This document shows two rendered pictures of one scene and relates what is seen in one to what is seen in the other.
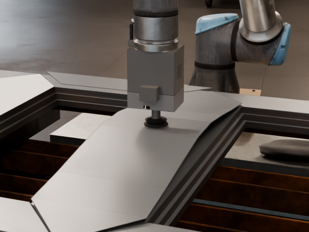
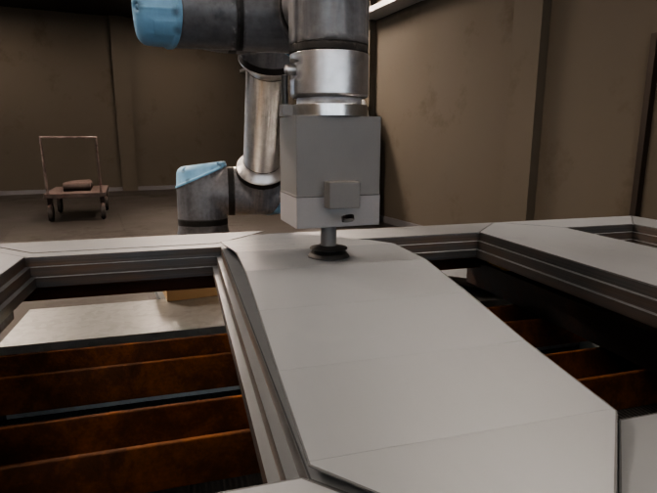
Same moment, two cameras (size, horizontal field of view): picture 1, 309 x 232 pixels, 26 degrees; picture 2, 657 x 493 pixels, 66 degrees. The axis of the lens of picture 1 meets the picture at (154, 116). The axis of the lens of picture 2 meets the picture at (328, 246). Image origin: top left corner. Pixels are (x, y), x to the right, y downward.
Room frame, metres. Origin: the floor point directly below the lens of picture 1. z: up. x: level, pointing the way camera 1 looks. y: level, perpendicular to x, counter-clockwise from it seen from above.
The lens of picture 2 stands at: (0.71, 0.30, 1.01)
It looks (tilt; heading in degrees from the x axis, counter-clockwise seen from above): 12 degrees down; 324
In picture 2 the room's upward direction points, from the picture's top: straight up
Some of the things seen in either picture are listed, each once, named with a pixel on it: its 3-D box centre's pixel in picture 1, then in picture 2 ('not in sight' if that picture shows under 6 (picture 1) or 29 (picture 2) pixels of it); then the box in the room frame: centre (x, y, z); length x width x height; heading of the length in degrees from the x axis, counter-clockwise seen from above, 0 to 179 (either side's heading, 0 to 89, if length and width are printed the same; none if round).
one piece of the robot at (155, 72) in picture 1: (152, 74); (329, 164); (1.11, 0.00, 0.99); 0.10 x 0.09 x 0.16; 163
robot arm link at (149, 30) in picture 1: (154, 27); (326, 80); (1.12, 0.00, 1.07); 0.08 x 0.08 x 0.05
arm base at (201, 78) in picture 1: (214, 77); (203, 238); (1.85, -0.17, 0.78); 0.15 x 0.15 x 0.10
